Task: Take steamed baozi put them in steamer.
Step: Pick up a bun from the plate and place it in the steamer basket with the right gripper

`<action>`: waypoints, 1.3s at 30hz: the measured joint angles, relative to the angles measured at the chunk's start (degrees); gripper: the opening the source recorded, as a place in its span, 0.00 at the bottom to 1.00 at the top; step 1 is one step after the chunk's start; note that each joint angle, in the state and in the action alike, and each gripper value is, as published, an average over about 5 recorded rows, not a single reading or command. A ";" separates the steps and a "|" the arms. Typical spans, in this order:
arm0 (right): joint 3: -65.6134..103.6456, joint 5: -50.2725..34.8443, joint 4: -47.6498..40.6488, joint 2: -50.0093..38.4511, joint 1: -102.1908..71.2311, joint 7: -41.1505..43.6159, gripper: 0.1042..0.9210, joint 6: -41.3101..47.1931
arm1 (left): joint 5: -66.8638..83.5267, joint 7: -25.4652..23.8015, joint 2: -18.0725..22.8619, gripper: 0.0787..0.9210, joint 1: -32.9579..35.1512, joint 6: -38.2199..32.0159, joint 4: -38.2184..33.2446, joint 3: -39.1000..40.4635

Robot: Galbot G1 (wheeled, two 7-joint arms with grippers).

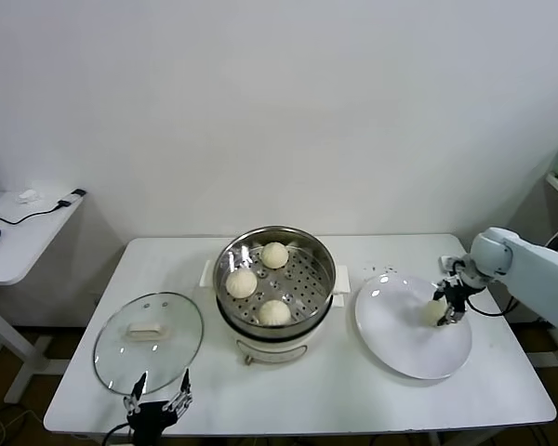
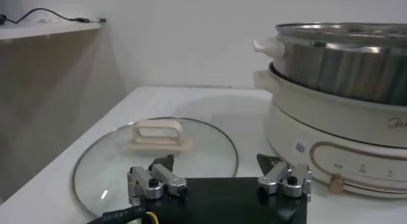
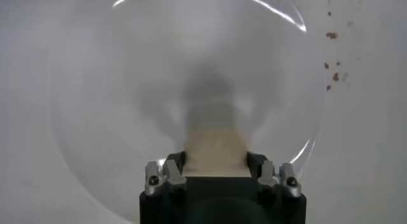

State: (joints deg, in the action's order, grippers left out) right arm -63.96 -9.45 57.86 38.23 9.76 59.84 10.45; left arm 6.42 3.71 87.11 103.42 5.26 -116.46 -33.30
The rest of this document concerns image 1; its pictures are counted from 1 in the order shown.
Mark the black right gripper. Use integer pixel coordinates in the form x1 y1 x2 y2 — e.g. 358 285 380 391
431 273 472 329

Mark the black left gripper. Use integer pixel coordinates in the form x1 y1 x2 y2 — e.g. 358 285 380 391
123 368 195 446

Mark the white steamed baozi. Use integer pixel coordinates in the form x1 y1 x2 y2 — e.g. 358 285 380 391
260 241 289 269
422 300 448 329
225 269 259 300
259 299 292 327

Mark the glass lid with cream handle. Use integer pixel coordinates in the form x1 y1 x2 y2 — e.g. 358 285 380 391
91 291 205 396

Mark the perforated steel steamer basket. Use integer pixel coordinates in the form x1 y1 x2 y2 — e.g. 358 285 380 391
212 226 337 329

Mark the white round plate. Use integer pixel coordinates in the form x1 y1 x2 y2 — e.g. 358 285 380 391
353 273 473 380

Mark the white side desk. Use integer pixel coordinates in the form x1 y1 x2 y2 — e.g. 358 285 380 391
0 190 88 405

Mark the crumpled white tissue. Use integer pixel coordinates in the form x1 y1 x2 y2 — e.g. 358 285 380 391
18 188 46 206

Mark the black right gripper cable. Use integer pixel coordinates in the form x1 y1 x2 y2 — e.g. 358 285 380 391
464 295 520 319

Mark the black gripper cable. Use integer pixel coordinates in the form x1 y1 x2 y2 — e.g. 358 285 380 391
102 419 134 446
464 295 520 319

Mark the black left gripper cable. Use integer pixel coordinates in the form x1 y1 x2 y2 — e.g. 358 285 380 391
102 419 134 446

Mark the black cable with adapter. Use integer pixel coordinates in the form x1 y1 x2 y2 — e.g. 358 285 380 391
0 188 87 227

